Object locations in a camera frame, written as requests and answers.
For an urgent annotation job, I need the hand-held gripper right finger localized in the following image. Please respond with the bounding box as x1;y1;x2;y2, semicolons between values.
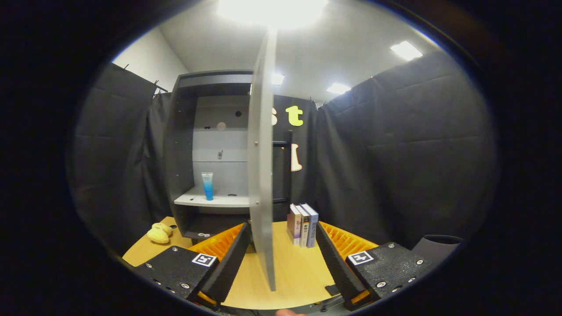
316;221;437;311

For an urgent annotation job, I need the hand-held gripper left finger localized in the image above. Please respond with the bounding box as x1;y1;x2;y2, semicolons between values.
130;222;252;311

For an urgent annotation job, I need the blue white cosmetic tube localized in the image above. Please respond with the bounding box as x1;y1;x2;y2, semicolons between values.
201;172;214;201

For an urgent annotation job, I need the black door handle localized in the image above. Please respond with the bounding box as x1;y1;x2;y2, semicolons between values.
272;130;293;205

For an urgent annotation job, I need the blue grey spine book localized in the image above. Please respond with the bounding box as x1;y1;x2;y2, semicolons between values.
301;203;319;248

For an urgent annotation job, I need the white spine book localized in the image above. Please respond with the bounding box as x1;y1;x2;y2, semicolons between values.
295;204;310;248

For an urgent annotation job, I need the white cabinet shelf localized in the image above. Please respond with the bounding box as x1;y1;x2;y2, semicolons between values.
174;187;251;208

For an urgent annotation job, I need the yellow plush toy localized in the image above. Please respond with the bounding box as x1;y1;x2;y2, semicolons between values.
147;223;173;244

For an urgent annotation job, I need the black backdrop cloth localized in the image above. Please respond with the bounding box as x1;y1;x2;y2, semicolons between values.
147;92;321;222
70;64;159;255
316;50;499;251

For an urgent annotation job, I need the dark grey cabinet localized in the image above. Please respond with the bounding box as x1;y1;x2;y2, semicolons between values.
163;69;264;241

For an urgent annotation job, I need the large bright ceiling light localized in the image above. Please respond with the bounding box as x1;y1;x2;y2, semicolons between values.
217;0;329;29

